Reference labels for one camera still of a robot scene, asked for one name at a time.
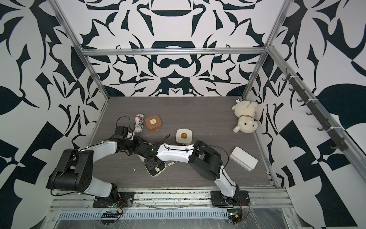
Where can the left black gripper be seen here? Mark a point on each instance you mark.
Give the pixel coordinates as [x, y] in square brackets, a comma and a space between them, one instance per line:
[137, 139]

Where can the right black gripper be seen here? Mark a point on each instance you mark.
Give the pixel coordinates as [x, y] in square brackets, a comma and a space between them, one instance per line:
[149, 165]

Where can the cream nail kit case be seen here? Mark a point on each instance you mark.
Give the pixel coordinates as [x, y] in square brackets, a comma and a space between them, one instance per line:
[153, 165]
[184, 136]

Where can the brown nail kit case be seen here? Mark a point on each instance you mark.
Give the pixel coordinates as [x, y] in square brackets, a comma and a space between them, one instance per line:
[153, 122]

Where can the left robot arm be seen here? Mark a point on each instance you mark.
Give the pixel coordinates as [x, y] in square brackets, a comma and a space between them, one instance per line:
[74, 171]

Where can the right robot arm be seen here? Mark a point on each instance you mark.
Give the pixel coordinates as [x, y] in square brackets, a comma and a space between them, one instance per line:
[204, 159]

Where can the crushed flag print can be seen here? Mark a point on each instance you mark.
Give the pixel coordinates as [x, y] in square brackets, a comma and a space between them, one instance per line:
[139, 123]

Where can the left circuit board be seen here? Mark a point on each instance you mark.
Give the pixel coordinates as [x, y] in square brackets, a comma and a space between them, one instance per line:
[109, 217]

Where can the circuit board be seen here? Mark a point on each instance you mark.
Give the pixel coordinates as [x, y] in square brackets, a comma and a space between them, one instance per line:
[235, 216]
[109, 217]

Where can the white box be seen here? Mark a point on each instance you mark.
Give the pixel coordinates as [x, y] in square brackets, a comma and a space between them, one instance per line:
[243, 159]

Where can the white teddy bear plush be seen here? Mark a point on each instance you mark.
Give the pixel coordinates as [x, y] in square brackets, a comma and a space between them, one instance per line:
[245, 112]

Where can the right circuit board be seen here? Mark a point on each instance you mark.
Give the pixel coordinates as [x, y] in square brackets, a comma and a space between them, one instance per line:
[235, 216]

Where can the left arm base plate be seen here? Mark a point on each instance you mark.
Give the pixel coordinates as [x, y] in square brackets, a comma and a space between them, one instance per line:
[120, 200]

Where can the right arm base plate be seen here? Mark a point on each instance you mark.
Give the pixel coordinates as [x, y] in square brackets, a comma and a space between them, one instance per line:
[218, 200]

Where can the wall hook rail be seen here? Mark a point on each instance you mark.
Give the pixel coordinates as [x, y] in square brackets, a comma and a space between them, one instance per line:
[317, 110]

